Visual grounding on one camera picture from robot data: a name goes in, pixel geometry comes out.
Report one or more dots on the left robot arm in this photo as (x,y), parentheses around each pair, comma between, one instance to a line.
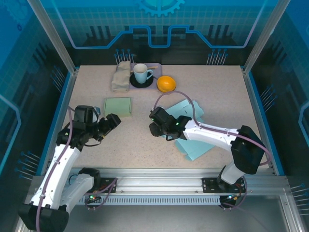
(60,169)

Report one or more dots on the lavender tray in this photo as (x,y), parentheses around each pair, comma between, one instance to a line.
(158,68)

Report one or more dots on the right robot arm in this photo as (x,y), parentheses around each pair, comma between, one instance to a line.
(210,135)

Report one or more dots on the folded beige cloth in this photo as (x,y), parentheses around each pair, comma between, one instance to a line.
(120,77)

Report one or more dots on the orange patterned bowl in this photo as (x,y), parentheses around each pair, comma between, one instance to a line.
(166,83)

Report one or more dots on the green paper box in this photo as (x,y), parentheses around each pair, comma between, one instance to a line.
(117,106)

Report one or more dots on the blue table edge strip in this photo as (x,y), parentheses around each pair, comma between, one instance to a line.
(265,120)
(56,116)

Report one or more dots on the aluminium frame rail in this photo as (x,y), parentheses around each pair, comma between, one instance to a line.
(159,178)

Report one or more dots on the aluminium frame post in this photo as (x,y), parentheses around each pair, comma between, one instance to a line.
(53,36)
(265,36)

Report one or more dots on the light blue mug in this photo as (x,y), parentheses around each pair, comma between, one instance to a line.
(141,75)

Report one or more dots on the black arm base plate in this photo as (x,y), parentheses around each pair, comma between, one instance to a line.
(210,184)
(108,184)

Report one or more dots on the black saucer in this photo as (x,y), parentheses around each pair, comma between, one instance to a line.
(135,84)

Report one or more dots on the light blue paper box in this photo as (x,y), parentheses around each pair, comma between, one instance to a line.
(195,149)

